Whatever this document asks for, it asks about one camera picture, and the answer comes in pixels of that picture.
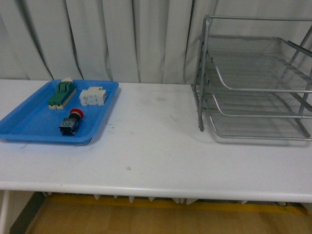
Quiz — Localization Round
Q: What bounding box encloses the red emergency push button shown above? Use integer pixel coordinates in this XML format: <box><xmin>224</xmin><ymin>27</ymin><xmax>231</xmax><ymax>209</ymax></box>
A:
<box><xmin>59</xmin><ymin>108</ymin><xmax>84</xmax><ymax>136</ymax></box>

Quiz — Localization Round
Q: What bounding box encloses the silver mesh tray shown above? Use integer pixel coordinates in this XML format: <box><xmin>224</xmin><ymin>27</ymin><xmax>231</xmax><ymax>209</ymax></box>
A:
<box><xmin>206</xmin><ymin>97</ymin><xmax>312</xmax><ymax>141</ymax></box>
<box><xmin>208</xmin><ymin>36</ymin><xmax>312</xmax><ymax>93</ymax></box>
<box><xmin>206</xmin><ymin>66</ymin><xmax>312</xmax><ymax>118</ymax></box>

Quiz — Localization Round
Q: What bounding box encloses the white circuit breaker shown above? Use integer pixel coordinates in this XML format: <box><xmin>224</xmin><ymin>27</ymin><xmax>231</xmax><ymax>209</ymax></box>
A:
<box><xmin>79</xmin><ymin>86</ymin><xmax>107</xmax><ymax>106</ymax></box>

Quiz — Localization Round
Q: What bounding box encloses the white curtain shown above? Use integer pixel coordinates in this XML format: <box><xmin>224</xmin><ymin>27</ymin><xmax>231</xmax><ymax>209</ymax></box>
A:
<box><xmin>0</xmin><ymin>0</ymin><xmax>312</xmax><ymax>84</ymax></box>

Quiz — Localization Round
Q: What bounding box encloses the blue plastic tray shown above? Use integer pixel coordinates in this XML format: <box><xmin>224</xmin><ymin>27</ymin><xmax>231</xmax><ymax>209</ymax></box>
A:
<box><xmin>0</xmin><ymin>80</ymin><xmax>119</xmax><ymax>145</ymax></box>

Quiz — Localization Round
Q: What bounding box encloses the green knife switch block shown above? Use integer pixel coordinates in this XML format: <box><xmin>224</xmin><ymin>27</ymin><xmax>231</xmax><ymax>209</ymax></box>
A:
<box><xmin>48</xmin><ymin>78</ymin><xmax>77</xmax><ymax>109</ymax></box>

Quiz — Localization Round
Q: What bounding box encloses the silver mesh rack frame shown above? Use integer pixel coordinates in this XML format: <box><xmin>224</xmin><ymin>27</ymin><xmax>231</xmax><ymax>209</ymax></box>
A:
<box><xmin>192</xmin><ymin>16</ymin><xmax>312</xmax><ymax>130</ymax></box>

